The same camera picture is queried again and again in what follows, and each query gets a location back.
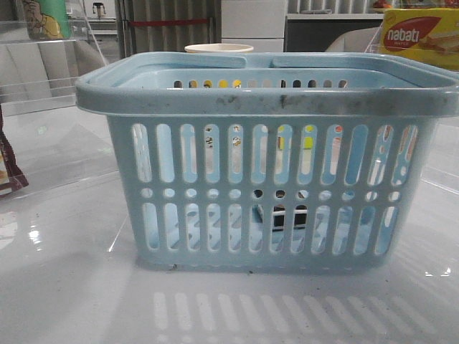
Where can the light blue plastic basket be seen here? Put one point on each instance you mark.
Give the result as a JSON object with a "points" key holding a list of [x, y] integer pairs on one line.
{"points": [[201, 138]]}

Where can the green tissue pack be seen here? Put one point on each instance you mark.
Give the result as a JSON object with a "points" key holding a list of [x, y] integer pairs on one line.
{"points": [[46, 19]]}

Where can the popcorn paper cup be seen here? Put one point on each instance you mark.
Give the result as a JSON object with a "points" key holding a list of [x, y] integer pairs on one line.
{"points": [[219, 48]]}

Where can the white cabinet in background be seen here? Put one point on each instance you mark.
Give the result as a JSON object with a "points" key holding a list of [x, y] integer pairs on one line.
{"points": [[260, 24]]}

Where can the clear acrylic left display shelf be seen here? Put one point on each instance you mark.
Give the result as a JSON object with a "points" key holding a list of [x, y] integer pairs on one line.
{"points": [[55, 143]]}

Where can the clear acrylic display shelf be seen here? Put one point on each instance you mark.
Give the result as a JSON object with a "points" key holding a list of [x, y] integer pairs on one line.
{"points": [[437, 49], [55, 143]]}

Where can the clear acrylic right display shelf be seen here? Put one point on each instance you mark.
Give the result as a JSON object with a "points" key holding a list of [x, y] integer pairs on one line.
{"points": [[437, 49]]}

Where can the maroon cracker snack packet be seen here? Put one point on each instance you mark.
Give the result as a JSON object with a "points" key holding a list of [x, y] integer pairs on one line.
{"points": [[12, 177]]}

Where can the yellow nabati wafer box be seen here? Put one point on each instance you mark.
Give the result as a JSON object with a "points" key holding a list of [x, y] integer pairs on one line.
{"points": [[432, 20]]}

